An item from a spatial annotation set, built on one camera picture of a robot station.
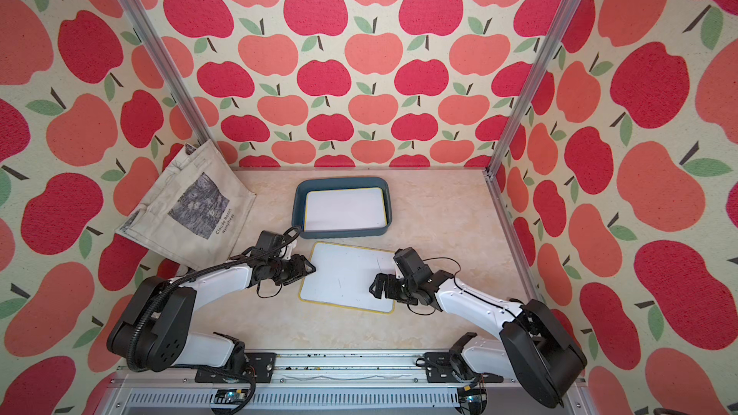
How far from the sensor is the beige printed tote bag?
30.9 inches

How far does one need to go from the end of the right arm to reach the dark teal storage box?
248 mm

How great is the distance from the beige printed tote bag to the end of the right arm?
55 cm

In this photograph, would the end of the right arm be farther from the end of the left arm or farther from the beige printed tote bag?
the beige printed tote bag

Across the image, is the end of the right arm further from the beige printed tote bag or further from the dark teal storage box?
the beige printed tote bag

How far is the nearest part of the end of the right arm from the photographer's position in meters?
0.63

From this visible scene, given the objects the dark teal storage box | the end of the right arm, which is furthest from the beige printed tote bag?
the end of the right arm

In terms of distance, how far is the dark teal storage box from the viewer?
1039 mm

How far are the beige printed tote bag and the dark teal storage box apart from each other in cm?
24
